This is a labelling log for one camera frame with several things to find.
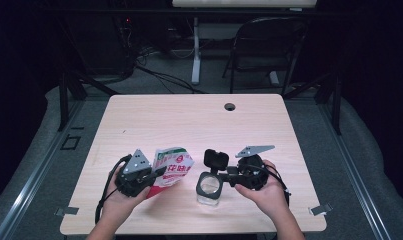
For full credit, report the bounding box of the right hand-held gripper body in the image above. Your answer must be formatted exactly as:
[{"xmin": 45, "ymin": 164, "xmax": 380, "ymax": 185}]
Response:
[{"xmin": 234, "ymin": 144, "xmax": 276, "ymax": 192}]

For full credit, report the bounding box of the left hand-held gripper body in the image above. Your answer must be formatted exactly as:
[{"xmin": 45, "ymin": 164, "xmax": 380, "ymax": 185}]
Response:
[{"xmin": 114, "ymin": 148, "xmax": 157, "ymax": 198}]

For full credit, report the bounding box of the pink clear bag of granules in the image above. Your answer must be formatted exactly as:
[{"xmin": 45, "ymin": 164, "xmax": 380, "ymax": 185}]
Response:
[{"xmin": 145, "ymin": 146, "xmax": 195, "ymax": 200}]

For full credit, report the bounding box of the clear jar with black lid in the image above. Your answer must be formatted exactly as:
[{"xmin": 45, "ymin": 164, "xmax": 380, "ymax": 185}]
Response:
[{"xmin": 195, "ymin": 148, "xmax": 230, "ymax": 207}]

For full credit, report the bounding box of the person's right hand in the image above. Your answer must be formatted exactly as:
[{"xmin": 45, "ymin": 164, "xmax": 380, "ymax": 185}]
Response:
[{"xmin": 235, "ymin": 159, "xmax": 288, "ymax": 218}]

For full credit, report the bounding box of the person's left hand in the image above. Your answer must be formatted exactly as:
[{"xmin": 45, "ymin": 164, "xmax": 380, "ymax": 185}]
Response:
[{"xmin": 100, "ymin": 166, "xmax": 152, "ymax": 221}]

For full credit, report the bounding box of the grey tape tab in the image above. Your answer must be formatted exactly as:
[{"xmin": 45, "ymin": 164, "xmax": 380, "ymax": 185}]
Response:
[
  {"xmin": 54, "ymin": 206, "xmax": 80, "ymax": 217},
  {"xmin": 309, "ymin": 203, "xmax": 333, "ymax": 216}
]

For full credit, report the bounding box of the black folding chair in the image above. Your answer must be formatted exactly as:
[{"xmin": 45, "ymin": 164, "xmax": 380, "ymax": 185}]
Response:
[{"xmin": 222, "ymin": 16, "xmax": 309, "ymax": 97}]

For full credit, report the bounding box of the dark equipment cabinet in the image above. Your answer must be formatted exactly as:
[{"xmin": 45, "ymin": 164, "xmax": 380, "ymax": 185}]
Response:
[{"xmin": 64, "ymin": 12, "xmax": 137, "ymax": 76}]

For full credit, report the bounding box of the white desk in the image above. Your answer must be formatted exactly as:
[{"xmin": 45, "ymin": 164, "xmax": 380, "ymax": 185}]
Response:
[{"xmin": 171, "ymin": 0, "xmax": 320, "ymax": 87}]

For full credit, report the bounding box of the right hand-held gripper cable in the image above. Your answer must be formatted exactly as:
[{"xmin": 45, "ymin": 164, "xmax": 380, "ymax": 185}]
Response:
[{"xmin": 260, "ymin": 163, "xmax": 292, "ymax": 208}]

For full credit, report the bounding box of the hand-held gripper cable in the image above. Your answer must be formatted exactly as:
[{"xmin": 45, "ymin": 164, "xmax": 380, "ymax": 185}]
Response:
[
  {"xmin": 94, "ymin": 154, "xmax": 133, "ymax": 225},
  {"xmin": 260, "ymin": 163, "xmax": 292, "ymax": 208}
]

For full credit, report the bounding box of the left hand-held gripper cable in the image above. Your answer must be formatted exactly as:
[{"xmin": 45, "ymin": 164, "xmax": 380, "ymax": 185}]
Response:
[{"xmin": 94, "ymin": 154, "xmax": 133, "ymax": 225}]

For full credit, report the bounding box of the black floor cable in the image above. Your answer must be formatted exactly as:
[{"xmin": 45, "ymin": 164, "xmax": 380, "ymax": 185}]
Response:
[{"xmin": 134, "ymin": 63, "xmax": 207, "ymax": 95}]

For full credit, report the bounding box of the aluminium floor rail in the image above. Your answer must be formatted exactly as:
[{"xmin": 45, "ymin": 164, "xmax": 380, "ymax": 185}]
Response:
[
  {"xmin": 0, "ymin": 99, "xmax": 87, "ymax": 240},
  {"xmin": 316, "ymin": 102, "xmax": 392, "ymax": 240}
]

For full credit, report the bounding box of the black metal frame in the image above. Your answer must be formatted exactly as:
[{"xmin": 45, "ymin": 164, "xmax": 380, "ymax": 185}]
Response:
[
  {"xmin": 283, "ymin": 70, "xmax": 343, "ymax": 136},
  {"xmin": 57, "ymin": 70, "xmax": 121, "ymax": 132}
]

